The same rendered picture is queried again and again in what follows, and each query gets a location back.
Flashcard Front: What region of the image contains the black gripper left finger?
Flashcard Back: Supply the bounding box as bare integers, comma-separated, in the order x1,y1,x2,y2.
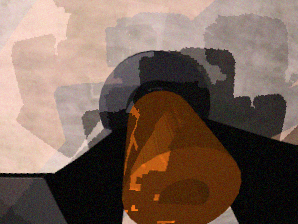
0,125,126,224

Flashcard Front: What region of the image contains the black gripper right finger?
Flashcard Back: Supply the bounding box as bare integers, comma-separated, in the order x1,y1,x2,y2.
201,119,298,224

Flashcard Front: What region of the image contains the orange knob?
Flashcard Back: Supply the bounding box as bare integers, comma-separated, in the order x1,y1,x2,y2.
121,91,242,224

